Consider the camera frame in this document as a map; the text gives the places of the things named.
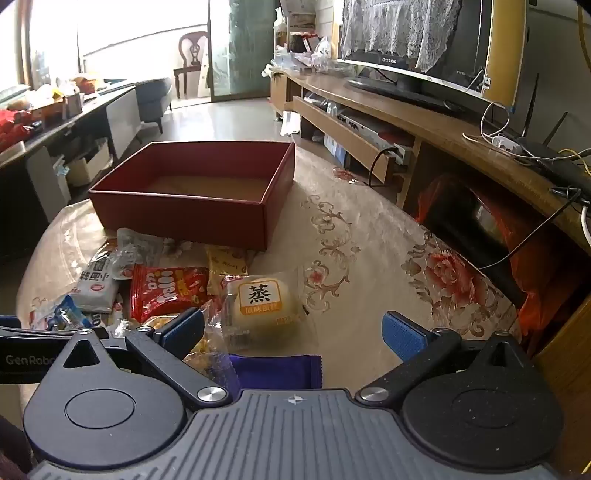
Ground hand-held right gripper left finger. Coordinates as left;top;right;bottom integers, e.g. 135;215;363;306
60;307;232;409

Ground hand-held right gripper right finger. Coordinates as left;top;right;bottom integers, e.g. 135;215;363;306
355;311;536;408

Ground clear bag of fried snacks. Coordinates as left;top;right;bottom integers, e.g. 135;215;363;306
152;300;241;393

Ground white red snack packet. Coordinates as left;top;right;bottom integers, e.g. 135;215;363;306
74;254;122;315

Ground red cardboard box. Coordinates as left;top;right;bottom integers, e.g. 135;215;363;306
89;141;296;252

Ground yellow cracker packet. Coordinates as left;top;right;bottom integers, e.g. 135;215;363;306
205;246;257;296

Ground steamed cake packet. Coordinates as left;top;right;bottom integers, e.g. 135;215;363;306
221;272;319;352

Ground clear plastic snack packet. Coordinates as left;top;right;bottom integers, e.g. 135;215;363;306
108;228;164;280

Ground dark long desk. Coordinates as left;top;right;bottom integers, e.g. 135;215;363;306
0;80;139;259

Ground orange-red plastic bag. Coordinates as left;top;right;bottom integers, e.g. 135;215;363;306
416;173;555;352

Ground white storage box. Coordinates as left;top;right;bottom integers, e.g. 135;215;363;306
69;138;112;188

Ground red plastic bag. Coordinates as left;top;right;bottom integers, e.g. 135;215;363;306
0;108;47;149

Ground blue box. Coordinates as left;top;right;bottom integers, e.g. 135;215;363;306
323;136;347;167

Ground silver set-top box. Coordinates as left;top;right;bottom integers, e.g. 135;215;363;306
335;111;411;162

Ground white power strip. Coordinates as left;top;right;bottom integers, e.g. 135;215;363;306
489;134;525;155

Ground small cardboard box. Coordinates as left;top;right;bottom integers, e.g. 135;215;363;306
62;92;86;118

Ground black router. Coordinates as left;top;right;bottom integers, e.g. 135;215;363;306
522;74;591;185

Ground wooden television cabinet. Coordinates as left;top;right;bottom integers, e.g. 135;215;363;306
269;67;591;467

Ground grey-blue sofa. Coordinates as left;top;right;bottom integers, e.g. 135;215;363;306
134;76;175;134

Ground wooden chair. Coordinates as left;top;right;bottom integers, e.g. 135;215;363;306
173;31;211;100

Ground glass sliding door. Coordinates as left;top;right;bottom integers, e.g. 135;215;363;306
208;0;278;100

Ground black television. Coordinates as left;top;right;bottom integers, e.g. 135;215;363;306
335;0;504;114

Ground yellow curved panel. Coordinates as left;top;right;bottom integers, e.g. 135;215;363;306
480;0;528;108

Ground white lace cloth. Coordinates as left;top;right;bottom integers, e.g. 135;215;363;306
341;0;460;72

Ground thin black cable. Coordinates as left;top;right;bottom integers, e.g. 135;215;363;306
479;187;583;271

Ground thick black cable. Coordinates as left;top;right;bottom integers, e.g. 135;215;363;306
368;147;399;186

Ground white cable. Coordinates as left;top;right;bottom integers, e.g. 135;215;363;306
463;102;514;145

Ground yellow cable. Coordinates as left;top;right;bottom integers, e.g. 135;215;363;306
560;148;591;177

